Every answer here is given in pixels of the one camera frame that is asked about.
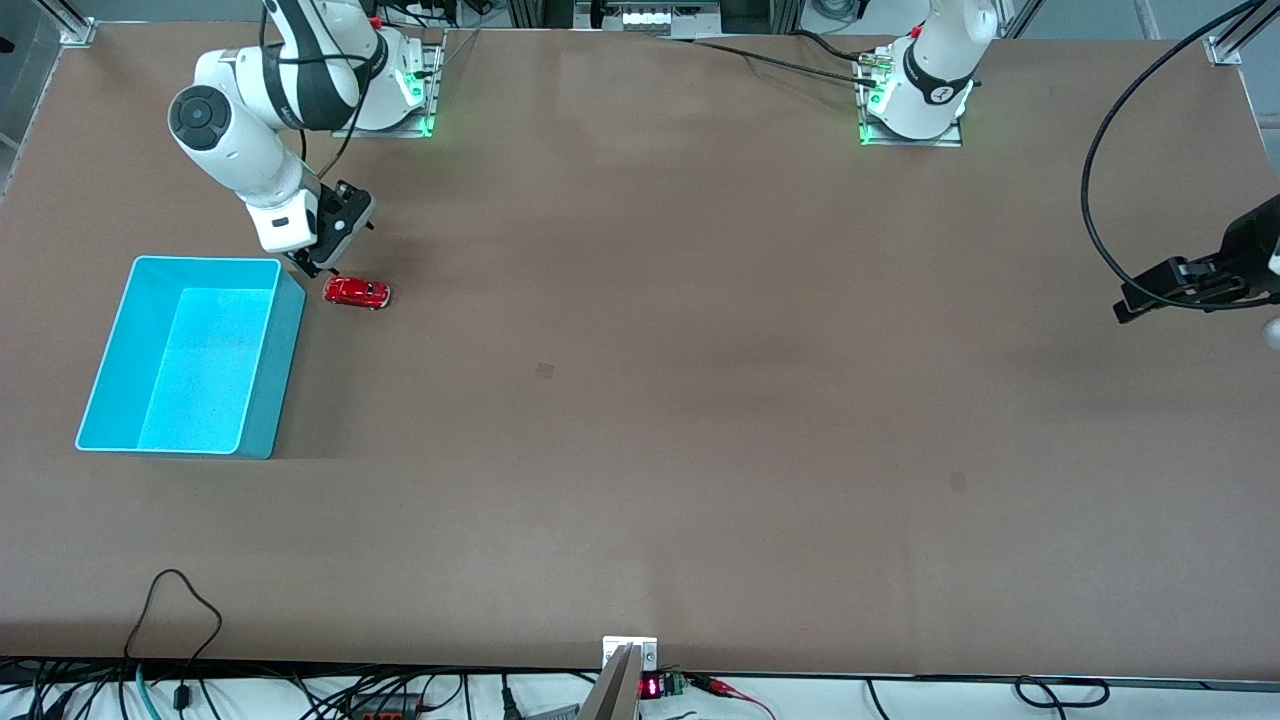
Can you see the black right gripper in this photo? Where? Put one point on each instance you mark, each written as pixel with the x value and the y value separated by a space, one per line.
pixel 349 216

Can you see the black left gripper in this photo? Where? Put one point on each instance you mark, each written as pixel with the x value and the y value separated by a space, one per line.
pixel 1252 243

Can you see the red beetle toy car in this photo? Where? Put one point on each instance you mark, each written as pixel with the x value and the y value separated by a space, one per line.
pixel 357 292

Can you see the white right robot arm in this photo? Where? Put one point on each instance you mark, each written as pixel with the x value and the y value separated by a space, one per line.
pixel 240 140

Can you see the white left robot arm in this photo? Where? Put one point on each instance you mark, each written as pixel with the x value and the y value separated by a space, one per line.
pixel 935 70

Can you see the blue plastic box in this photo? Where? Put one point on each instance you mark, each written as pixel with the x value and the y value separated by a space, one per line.
pixel 210 370

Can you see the white lit device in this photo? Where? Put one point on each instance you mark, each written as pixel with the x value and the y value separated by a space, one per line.
pixel 670 18

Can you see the black orange power strip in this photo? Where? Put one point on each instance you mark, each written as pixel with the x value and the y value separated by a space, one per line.
pixel 385 706

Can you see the red digit display module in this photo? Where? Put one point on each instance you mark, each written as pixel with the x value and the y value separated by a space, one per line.
pixel 651 688

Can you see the green terminal block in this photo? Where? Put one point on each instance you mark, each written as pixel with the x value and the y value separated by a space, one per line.
pixel 675 684

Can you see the aluminium corner rail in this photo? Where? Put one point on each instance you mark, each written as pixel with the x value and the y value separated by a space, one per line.
pixel 1228 45
pixel 78 30

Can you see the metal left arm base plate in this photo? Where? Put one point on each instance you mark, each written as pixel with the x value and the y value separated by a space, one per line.
pixel 950 141

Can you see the aluminium frame rack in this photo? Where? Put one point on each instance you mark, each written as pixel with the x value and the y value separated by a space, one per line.
pixel 540 12

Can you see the silver camera mount bracket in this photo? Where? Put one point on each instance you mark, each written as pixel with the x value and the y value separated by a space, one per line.
pixel 645 647

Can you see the grey camera mount bar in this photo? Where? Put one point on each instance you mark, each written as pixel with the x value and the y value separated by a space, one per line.
pixel 615 690

